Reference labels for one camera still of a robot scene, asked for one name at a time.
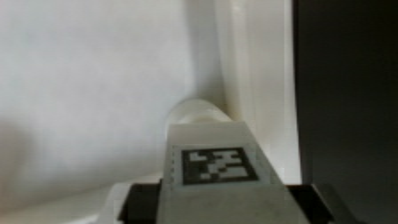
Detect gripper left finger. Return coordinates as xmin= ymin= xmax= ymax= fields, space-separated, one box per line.
xmin=92 ymin=183 xmax=131 ymax=224

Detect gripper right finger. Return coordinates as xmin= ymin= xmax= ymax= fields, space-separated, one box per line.
xmin=309 ymin=184 xmax=355 ymax=224

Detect white leg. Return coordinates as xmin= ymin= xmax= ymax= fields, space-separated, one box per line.
xmin=156 ymin=99 xmax=309 ymax=224

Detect white square tabletop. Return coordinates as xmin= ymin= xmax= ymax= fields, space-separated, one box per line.
xmin=0 ymin=0 xmax=302 ymax=224

